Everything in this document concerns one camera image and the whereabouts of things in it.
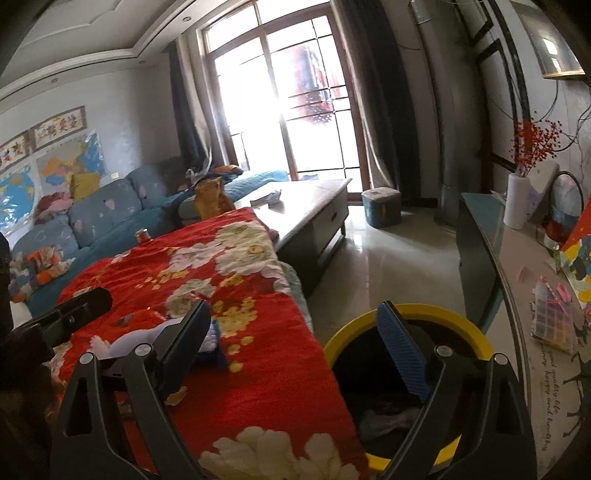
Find red floral blanket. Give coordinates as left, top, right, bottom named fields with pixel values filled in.
left=51, top=209, right=370, bottom=479

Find wall mounted television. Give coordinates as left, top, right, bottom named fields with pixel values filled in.
left=511, top=1, right=585, bottom=79

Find blue sectional sofa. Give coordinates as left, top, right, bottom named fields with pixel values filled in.
left=8, top=163, right=290, bottom=319

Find framed calligraphy right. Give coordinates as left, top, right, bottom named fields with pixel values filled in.
left=30, top=105, right=87, bottom=151

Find glass balcony door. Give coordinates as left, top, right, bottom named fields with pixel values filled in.
left=199, top=1, right=370, bottom=200

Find bead organiser box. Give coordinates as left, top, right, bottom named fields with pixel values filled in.
left=531, top=277, right=575, bottom=353

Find colourful portrait painting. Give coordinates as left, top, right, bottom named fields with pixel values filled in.
left=559, top=202, right=591, bottom=310

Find white coffee table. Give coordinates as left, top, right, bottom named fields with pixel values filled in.
left=236, top=180, right=349, bottom=297

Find white cylindrical vase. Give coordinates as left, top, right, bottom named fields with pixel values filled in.
left=503, top=173, right=531, bottom=230

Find china map poster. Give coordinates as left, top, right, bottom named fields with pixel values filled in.
left=36, top=130, right=107, bottom=195

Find dark left curtain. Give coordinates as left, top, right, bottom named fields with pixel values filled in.
left=167, top=36, right=214, bottom=176

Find red drink can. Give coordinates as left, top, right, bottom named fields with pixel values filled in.
left=134, top=228, right=151, bottom=245

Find world map poster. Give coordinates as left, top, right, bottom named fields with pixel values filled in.
left=0, top=165, right=35, bottom=236

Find white foam fruit net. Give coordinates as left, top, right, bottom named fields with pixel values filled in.
left=88, top=317, right=221, bottom=360

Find dark curtain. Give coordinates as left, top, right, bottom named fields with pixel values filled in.
left=167, top=36, right=214, bottom=176
left=332, top=1, right=421, bottom=200

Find yellow rimmed trash bin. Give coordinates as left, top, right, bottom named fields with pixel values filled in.
left=324, top=301, right=504, bottom=479

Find pile of pink clothes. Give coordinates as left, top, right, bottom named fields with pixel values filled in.
left=33, top=192, right=73, bottom=225

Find patterned orange blanket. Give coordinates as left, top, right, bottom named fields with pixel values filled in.
left=8, top=245, right=74, bottom=303

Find framed calligraphy left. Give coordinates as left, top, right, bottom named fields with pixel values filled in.
left=0, top=131, right=31, bottom=173

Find blue storage stool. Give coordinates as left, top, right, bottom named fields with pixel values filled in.
left=362, top=187, right=402, bottom=229

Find silver standing air conditioner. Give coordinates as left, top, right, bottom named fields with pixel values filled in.
left=410, top=1, right=485, bottom=227

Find dark right curtain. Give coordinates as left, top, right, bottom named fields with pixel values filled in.
left=332, top=1, right=421, bottom=200

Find yellow cushion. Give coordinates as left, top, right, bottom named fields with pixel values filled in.
left=70, top=172, right=101, bottom=202

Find red berry branches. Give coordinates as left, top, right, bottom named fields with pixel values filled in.
left=514, top=119, right=562, bottom=178

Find framed calligraphy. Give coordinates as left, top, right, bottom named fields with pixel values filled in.
left=30, top=105, right=87, bottom=151
left=0, top=131, right=31, bottom=173

